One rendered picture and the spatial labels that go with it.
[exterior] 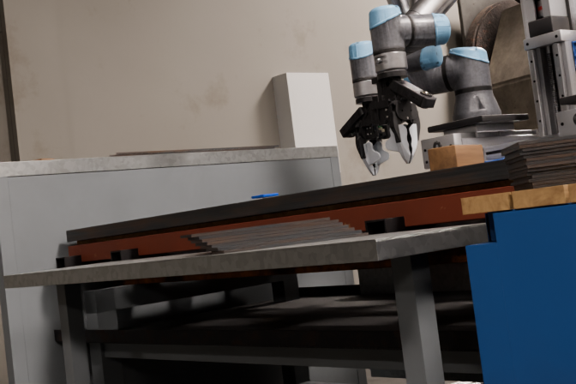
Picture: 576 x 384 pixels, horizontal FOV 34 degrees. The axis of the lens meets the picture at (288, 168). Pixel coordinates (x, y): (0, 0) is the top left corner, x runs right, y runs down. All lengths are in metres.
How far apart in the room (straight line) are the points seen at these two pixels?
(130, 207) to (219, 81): 3.44
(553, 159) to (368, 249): 0.29
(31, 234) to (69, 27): 3.19
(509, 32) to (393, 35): 5.25
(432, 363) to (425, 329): 0.05
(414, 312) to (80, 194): 1.53
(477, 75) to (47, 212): 1.34
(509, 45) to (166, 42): 2.68
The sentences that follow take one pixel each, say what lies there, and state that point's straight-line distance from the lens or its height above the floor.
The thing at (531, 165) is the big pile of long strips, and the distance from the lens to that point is 1.20.
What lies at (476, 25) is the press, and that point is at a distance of 7.59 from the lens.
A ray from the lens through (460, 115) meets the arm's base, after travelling 2.94.
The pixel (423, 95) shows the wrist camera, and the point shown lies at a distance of 2.11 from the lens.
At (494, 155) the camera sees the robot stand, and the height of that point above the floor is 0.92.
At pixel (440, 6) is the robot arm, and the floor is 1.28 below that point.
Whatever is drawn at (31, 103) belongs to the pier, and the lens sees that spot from 5.42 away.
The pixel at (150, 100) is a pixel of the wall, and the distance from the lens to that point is 5.90.
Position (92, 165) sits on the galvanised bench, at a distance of 2.79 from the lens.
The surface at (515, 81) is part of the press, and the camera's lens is 7.09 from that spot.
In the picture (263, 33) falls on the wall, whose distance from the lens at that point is 6.51.
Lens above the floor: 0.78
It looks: 4 degrees up
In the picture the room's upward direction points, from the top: 7 degrees counter-clockwise
